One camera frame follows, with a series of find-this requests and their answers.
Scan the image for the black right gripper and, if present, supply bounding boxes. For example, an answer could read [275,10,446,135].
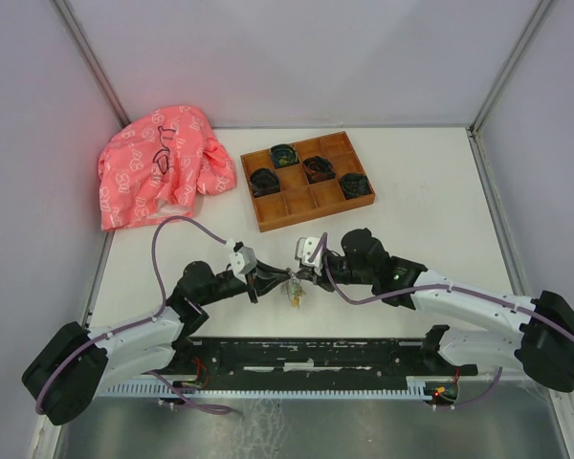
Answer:
[296,252,375,293]

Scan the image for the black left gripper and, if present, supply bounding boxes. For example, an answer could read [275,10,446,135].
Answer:
[198,257,290,306]

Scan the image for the metal keyring with yellow grip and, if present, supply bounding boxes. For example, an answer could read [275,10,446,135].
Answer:
[280,270,306,299]

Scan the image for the yellow key tag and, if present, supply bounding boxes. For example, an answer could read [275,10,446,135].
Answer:
[289,295,302,309]

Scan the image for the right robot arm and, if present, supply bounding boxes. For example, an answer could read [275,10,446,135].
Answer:
[295,229,574,393]

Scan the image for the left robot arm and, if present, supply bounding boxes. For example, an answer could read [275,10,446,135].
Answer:
[22,261,290,426]

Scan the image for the wooden compartment tray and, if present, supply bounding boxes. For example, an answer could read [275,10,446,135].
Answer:
[240,131,376,232]

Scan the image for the dark rolled tie orange flowers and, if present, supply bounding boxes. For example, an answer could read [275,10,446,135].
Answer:
[302,156,336,184]

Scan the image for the pink patterned cloth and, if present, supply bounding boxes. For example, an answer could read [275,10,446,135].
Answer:
[98,105,236,231]

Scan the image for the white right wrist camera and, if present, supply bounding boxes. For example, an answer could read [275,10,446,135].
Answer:
[295,237,322,268]

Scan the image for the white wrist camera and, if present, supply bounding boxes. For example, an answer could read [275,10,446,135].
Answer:
[295,237,322,268]
[226,239,257,280]

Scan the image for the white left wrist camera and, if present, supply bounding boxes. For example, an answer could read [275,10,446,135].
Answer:
[226,239,257,280]

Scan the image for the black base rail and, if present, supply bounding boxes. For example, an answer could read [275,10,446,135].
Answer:
[157,337,478,390]

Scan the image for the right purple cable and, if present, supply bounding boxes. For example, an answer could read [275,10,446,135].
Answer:
[315,232,574,410]

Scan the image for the purple cable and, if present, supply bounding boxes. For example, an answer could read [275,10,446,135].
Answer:
[33,215,250,417]
[315,232,574,410]

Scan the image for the white cable duct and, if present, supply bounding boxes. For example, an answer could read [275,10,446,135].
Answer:
[100,378,435,401]

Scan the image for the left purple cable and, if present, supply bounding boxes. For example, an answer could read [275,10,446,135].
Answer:
[33,215,250,417]

